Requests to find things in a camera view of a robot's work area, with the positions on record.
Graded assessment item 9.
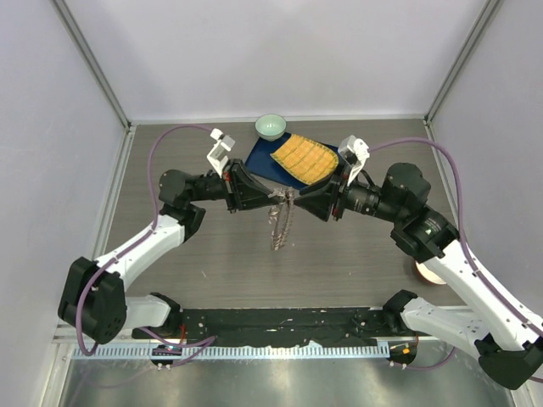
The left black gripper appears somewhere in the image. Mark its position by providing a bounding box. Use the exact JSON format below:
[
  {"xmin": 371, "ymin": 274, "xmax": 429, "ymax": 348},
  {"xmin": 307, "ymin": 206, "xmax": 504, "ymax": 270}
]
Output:
[{"xmin": 191, "ymin": 158, "xmax": 279, "ymax": 214}]

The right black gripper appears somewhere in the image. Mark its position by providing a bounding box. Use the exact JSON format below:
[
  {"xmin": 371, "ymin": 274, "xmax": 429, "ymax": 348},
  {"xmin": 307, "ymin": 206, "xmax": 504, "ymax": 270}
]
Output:
[{"xmin": 294, "ymin": 158, "xmax": 405, "ymax": 223}]

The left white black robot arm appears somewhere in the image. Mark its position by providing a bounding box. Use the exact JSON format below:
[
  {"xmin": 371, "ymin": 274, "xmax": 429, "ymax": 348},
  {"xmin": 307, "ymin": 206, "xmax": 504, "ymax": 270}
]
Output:
[{"xmin": 58, "ymin": 159, "xmax": 283, "ymax": 347}]

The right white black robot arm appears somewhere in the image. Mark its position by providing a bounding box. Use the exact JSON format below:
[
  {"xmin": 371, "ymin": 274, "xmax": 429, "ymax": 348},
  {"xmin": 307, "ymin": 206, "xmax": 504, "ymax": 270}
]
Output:
[{"xmin": 294, "ymin": 163, "xmax": 542, "ymax": 390}]

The dark blue tray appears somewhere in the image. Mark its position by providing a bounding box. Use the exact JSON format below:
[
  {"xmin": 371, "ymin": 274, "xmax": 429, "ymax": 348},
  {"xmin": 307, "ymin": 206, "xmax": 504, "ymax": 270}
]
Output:
[{"xmin": 245, "ymin": 133, "xmax": 341, "ymax": 190}]

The yellow woven bamboo mat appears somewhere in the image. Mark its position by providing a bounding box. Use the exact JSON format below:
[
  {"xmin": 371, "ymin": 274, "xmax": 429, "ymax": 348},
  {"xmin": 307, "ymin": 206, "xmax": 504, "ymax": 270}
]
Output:
[{"xmin": 271, "ymin": 134, "xmax": 339, "ymax": 185}]

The light green ceramic bowl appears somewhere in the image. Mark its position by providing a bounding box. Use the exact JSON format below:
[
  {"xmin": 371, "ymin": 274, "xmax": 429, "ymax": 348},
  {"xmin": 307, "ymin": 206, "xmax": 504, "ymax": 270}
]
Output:
[{"xmin": 255, "ymin": 114, "xmax": 287, "ymax": 142}]

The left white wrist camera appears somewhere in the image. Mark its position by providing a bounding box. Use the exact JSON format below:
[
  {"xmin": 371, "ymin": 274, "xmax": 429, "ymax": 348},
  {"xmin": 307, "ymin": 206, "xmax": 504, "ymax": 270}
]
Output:
[{"xmin": 206, "ymin": 128, "xmax": 236, "ymax": 177}]

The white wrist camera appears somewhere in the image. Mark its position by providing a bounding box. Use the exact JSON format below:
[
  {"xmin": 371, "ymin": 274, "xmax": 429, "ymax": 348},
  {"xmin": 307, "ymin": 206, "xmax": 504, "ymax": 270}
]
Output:
[
  {"xmin": 338, "ymin": 135, "xmax": 370, "ymax": 187},
  {"xmin": 206, "ymin": 128, "xmax": 236, "ymax": 177}
]

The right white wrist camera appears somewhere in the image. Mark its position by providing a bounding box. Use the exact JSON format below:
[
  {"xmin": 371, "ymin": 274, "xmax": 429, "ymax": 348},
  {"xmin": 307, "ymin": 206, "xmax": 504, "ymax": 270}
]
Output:
[{"xmin": 338, "ymin": 135, "xmax": 370, "ymax": 187}]

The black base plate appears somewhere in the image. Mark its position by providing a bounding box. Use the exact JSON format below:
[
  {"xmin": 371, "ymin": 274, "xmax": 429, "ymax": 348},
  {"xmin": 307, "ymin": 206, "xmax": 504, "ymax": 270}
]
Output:
[{"xmin": 149, "ymin": 307, "xmax": 417, "ymax": 348}]

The slotted white cable duct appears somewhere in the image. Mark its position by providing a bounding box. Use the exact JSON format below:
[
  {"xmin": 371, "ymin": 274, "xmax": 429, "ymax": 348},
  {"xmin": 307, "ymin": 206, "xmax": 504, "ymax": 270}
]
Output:
[{"xmin": 91, "ymin": 341, "xmax": 389, "ymax": 360}]

